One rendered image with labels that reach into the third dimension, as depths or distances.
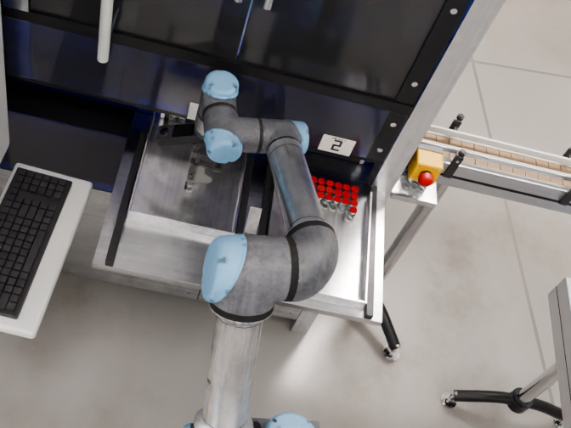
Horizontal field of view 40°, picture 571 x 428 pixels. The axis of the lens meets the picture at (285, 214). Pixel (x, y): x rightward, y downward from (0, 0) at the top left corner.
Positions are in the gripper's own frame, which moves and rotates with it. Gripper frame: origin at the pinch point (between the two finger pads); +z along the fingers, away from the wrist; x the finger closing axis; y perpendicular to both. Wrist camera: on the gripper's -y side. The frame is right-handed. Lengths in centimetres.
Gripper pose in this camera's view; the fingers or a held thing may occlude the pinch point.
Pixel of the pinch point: (189, 177)
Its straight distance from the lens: 195.2
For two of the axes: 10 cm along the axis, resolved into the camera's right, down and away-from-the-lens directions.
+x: 0.9, -8.0, 5.9
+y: 9.7, 2.2, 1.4
